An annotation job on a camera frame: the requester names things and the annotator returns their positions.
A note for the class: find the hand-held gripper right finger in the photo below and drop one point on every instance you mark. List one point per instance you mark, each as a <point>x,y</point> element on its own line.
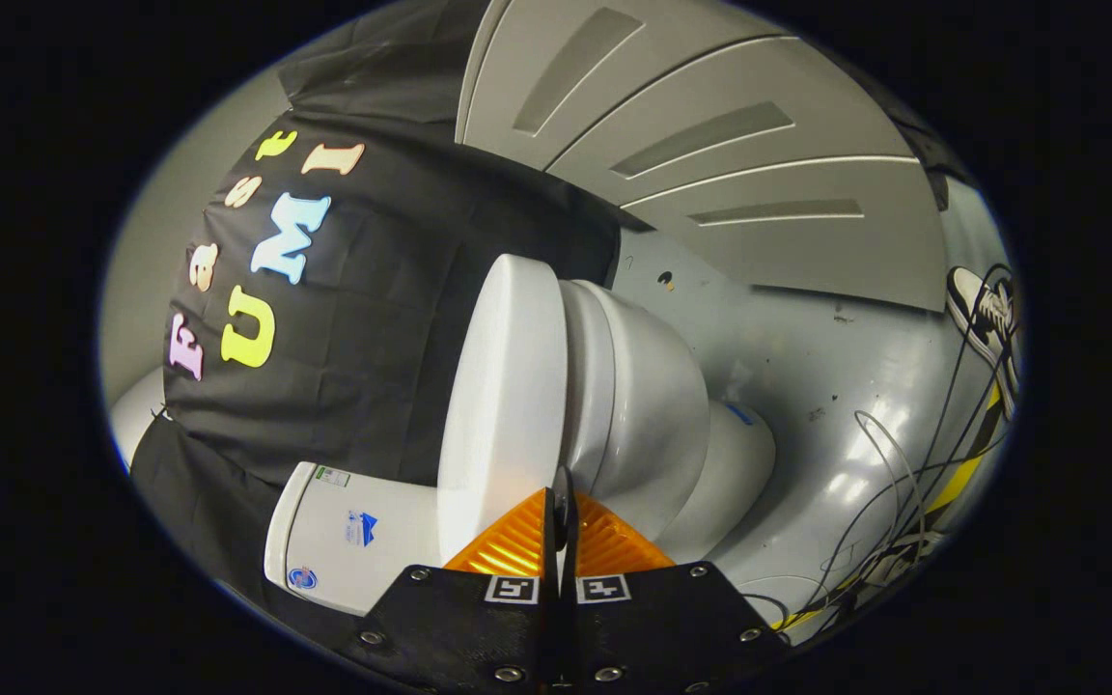
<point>577,629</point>

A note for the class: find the black backdrop cloth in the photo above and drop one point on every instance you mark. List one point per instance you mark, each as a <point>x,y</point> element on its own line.
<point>373,338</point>

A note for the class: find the grey louvered cabinet white top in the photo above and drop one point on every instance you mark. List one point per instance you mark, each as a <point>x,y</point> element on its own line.
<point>710,193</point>

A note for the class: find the white ceramic toilet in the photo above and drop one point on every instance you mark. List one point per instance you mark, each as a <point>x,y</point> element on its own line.
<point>643,405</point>

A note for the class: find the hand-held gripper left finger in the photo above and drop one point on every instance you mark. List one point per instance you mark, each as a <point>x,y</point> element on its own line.
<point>548,629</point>

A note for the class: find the white toilet lid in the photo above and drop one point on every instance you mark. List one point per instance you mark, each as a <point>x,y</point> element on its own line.
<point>503,405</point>

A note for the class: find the person's black white sneaker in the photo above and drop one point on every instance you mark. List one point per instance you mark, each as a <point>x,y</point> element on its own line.
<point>983,309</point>

